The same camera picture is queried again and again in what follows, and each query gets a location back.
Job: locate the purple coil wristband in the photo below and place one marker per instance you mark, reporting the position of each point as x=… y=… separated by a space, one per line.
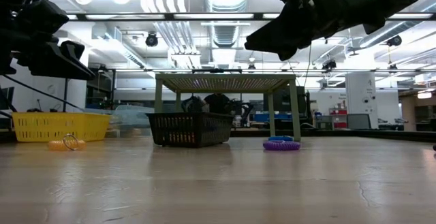
x=281 y=145

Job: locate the blue bin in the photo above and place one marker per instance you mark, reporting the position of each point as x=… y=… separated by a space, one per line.
x=260 y=117

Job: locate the orange coil wristband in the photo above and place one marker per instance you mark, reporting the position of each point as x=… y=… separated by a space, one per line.
x=56 y=145

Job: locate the dark cabinet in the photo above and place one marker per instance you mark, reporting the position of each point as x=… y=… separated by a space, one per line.
x=304 y=108

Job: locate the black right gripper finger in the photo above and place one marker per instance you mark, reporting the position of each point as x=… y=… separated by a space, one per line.
x=282 y=33
x=286 y=52

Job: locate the black metal table frame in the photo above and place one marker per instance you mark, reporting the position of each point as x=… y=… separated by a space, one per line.
x=391 y=133

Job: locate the blue coil wristband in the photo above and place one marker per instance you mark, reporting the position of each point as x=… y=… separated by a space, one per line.
x=281 y=138

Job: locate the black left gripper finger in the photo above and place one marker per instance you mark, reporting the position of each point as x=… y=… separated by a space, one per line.
x=58 y=64
x=75 y=50

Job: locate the person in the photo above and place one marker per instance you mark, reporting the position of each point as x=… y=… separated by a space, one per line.
x=218 y=103

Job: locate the white ceiling pipes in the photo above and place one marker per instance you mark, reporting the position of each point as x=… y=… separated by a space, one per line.
x=177 y=40

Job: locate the clear plastic container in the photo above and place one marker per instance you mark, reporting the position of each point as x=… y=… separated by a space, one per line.
x=133 y=118

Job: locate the dark storage rack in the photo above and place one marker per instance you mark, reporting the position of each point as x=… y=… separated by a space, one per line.
x=98 y=94

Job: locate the black ceiling spotlight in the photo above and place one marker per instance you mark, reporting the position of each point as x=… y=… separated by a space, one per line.
x=328 y=64
x=394 y=41
x=151 y=39

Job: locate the green perforated metal shelf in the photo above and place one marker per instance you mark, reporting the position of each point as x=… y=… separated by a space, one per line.
x=225 y=81

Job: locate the yellow plastic basket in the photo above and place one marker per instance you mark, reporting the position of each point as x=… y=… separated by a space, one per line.
x=58 y=127

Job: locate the black plastic basket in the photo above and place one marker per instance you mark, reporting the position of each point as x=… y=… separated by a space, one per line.
x=190 y=122

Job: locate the black vertical post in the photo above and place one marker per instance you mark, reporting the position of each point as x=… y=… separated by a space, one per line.
x=65 y=94

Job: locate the red tool cabinet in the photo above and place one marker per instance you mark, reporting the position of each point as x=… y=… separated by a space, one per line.
x=338 y=125

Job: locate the black horizontal pipe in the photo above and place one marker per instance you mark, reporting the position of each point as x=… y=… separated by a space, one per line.
x=374 y=70

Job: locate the white pillar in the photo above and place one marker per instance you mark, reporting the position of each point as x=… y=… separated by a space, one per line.
x=361 y=94

